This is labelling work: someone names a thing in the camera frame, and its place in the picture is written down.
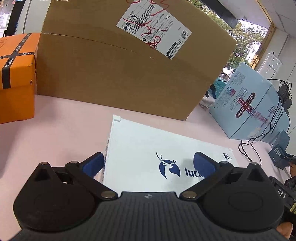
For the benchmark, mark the black power adapter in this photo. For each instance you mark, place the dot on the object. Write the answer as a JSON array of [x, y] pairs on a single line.
[[284, 95]]

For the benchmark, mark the person hand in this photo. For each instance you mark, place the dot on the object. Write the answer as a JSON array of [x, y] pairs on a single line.
[[285, 228]]

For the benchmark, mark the large brown cardboard box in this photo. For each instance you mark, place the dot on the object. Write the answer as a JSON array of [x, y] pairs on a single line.
[[156, 57]]

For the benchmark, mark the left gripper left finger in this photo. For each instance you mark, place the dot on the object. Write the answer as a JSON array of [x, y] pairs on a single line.
[[55, 199]]

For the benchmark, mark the light blue cardboard box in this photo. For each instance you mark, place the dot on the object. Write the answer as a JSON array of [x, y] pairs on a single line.
[[249, 107]]

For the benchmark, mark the crumpled white paper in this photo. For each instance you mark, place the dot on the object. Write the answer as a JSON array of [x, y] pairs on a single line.
[[206, 102]]

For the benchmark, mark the small dark blue box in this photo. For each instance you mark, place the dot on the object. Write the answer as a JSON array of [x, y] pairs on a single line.
[[278, 153]]

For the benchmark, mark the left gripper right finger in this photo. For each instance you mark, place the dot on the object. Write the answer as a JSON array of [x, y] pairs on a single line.
[[238, 199]]

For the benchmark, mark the clear plastic container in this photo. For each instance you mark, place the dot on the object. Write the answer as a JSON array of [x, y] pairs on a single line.
[[270, 67]]

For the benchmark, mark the white plastic storage box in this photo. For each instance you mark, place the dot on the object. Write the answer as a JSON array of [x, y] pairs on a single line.
[[141, 158]]

